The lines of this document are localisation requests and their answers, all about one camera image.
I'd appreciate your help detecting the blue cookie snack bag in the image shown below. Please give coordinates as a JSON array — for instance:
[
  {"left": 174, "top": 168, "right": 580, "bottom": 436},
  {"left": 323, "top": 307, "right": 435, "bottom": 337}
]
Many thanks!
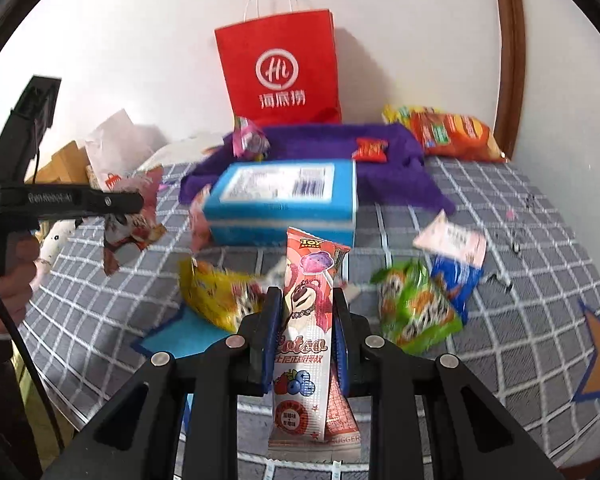
[{"left": 431, "top": 255, "right": 483, "bottom": 324}]

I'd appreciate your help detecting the green snack bag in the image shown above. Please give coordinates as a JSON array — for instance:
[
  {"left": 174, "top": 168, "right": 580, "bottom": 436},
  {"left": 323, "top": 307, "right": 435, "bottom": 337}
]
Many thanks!
[{"left": 370, "top": 259, "right": 463, "bottom": 356}]

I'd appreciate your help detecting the small red snack packet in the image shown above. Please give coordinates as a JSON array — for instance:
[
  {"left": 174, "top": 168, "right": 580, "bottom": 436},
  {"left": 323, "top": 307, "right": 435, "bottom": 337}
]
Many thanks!
[{"left": 351, "top": 138, "right": 389, "bottom": 164}]

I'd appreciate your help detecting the pink candy packet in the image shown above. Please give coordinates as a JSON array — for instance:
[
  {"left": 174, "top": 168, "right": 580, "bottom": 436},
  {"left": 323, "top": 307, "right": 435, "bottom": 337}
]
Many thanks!
[{"left": 232, "top": 116, "right": 270, "bottom": 162}]

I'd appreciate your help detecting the pale pink snack pouch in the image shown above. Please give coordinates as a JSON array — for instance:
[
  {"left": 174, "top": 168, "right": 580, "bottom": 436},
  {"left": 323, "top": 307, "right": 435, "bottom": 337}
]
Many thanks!
[{"left": 413, "top": 210, "right": 486, "bottom": 268}]

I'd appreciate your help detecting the wooden side furniture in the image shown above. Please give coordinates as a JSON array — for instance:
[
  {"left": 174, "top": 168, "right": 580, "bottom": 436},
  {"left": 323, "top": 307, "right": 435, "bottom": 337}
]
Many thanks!
[{"left": 27, "top": 141, "right": 90, "bottom": 184}]

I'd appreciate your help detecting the red paper shopping bag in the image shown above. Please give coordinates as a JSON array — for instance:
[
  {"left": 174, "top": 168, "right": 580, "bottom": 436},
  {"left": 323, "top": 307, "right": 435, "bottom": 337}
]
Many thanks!
[{"left": 214, "top": 0, "right": 342, "bottom": 127}]

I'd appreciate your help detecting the brown wooden door frame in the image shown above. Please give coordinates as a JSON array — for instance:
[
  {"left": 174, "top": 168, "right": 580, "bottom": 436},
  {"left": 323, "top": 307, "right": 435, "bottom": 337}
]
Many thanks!
[{"left": 494, "top": 0, "right": 527, "bottom": 158}]

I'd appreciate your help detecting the pink snack packet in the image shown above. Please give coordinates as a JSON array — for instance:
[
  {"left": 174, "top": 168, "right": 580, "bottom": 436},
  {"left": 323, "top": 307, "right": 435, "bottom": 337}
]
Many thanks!
[{"left": 189, "top": 184, "right": 212, "bottom": 254}]

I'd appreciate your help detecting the person's left hand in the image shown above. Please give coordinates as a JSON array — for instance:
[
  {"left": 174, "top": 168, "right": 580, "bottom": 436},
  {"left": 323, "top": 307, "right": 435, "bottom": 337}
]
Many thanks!
[{"left": 0, "top": 235, "right": 40, "bottom": 326}]

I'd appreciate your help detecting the pink bear strawberry snack pack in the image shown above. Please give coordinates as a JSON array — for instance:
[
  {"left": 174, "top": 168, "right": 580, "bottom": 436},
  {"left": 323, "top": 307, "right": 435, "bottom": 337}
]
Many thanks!
[{"left": 268, "top": 228, "right": 361, "bottom": 460}]

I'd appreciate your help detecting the red white cartoon snack bag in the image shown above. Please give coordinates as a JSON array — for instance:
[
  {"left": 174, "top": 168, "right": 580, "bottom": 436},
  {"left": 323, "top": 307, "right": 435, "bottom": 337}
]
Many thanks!
[{"left": 102, "top": 166, "right": 166, "bottom": 276}]

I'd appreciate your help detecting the orange Lays chips bag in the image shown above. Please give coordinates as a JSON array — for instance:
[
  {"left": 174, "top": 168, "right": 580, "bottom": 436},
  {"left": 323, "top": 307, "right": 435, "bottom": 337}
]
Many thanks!
[{"left": 410, "top": 110, "right": 507, "bottom": 162}]

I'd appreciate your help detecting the purple towel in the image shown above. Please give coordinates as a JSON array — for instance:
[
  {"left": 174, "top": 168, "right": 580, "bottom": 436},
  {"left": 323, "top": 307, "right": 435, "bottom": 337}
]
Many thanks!
[{"left": 177, "top": 122, "right": 458, "bottom": 217}]

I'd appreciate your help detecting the yellow chips bag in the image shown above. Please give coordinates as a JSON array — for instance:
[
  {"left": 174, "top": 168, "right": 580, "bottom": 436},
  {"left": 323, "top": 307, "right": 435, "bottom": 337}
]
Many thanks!
[{"left": 381, "top": 105, "right": 441, "bottom": 129}]

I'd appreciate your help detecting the white paper bag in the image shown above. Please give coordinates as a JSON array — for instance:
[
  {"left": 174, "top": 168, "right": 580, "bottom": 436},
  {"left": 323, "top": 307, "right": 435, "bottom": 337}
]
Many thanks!
[{"left": 84, "top": 110, "right": 160, "bottom": 190}]

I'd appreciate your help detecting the yellow crispy noodle snack bag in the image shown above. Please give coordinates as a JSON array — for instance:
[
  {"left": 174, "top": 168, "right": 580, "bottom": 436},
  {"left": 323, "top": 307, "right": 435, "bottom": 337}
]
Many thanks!
[{"left": 178, "top": 258, "right": 265, "bottom": 333}]

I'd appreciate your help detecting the blue tissue box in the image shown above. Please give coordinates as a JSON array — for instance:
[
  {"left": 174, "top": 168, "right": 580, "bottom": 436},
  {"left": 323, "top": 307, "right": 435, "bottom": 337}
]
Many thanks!
[{"left": 204, "top": 159, "right": 358, "bottom": 247}]

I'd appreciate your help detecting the grey checked bed sheet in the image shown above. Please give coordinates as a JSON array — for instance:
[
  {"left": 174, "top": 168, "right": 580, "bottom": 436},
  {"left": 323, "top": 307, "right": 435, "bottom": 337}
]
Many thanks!
[{"left": 17, "top": 155, "right": 600, "bottom": 480}]

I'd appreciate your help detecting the black cable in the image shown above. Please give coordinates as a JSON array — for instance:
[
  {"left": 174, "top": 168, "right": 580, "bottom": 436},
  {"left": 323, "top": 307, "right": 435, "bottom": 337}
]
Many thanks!
[{"left": 0, "top": 259, "right": 67, "bottom": 453}]

